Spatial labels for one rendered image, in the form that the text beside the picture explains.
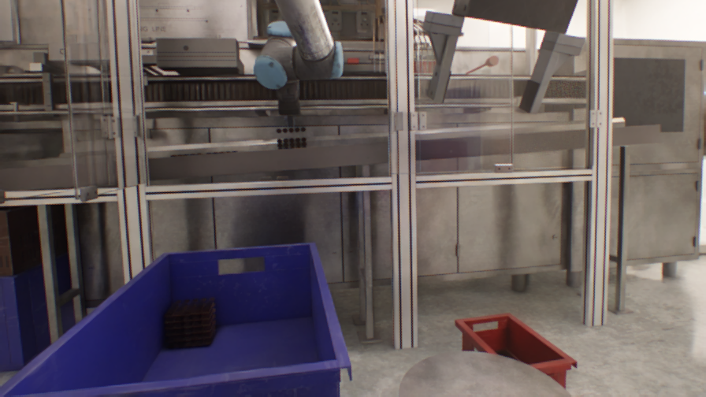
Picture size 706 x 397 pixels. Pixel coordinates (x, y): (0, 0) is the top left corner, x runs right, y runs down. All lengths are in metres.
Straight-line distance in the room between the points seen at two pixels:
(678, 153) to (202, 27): 2.29
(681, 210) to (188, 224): 2.25
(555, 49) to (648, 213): 1.73
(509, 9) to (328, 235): 1.22
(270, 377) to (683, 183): 2.13
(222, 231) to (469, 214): 1.04
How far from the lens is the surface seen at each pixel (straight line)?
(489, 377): 0.82
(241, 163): 1.25
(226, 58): 1.40
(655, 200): 2.22
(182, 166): 1.29
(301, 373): 0.48
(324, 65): 0.95
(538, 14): 0.50
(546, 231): 1.88
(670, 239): 2.32
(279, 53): 1.01
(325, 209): 1.51
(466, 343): 1.32
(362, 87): 1.44
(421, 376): 0.80
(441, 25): 0.46
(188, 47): 1.44
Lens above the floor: 0.69
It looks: 4 degrees down
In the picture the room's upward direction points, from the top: 2 degrees counter-clockwise
